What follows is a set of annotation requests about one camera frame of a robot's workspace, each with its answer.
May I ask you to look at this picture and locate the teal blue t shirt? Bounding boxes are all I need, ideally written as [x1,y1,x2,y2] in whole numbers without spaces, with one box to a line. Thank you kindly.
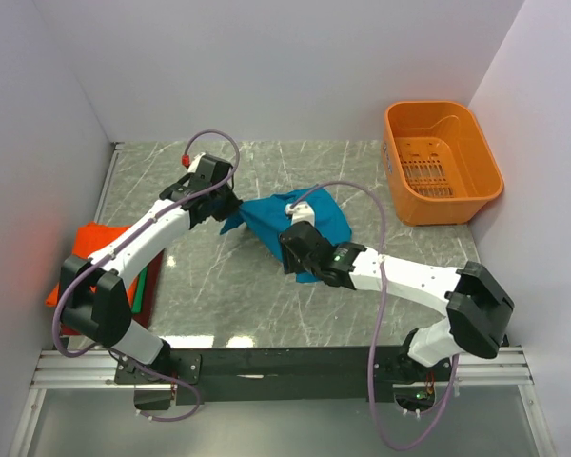
[220,189,352,267]

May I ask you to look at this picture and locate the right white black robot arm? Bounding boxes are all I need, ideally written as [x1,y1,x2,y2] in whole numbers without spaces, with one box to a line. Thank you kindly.
[279,222,514,384]

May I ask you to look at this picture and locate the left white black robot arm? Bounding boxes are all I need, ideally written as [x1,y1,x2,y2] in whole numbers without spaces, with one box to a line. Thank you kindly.
[53,153,241,383]

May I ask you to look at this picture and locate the folded orange t shirt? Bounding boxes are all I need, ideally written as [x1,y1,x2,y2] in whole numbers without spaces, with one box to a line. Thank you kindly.
[45,222,138,308]

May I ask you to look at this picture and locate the folded dark red t shirt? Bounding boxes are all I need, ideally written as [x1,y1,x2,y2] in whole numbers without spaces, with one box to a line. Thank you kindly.
[61,251,165,336]

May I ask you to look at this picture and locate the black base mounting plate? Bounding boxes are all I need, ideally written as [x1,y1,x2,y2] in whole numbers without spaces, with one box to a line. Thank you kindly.
[114,346,451,410]

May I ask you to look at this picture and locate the orange plastic basket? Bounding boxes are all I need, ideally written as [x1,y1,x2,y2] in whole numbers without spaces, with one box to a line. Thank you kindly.
[382,100,504,226]

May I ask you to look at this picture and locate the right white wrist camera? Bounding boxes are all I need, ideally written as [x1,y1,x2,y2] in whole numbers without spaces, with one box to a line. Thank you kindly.
[285,201,315,227]

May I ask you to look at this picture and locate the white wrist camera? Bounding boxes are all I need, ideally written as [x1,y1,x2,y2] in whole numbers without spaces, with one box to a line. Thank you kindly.
[187,152,206,174]
[285,201,315,227]

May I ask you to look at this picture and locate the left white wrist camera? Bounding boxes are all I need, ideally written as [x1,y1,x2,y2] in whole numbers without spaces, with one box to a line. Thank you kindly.
[187,152,206,174]

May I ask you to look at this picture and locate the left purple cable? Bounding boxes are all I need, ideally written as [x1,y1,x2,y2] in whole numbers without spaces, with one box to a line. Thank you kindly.
[51,128,241,425]

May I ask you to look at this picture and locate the purple cable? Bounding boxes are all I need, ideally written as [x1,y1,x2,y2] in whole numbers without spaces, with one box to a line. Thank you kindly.
[51,128,241,425]
[285,180,460,451]

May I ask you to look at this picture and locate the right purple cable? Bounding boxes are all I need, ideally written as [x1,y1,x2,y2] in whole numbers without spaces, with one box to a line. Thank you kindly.
[285,180,460,451]

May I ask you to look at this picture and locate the aluminium rail frame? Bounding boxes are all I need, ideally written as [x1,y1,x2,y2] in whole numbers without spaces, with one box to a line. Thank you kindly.
[30,347,534,390]

